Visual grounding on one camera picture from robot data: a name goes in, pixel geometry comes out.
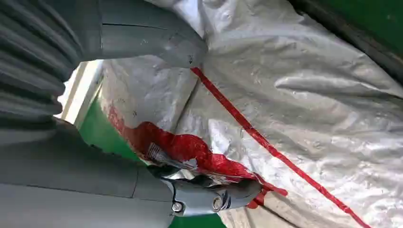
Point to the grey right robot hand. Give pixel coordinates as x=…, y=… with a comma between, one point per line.
x=94, y=176

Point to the ribbed grey right arm sleeve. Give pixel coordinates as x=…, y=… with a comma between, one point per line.
x=28, y=63

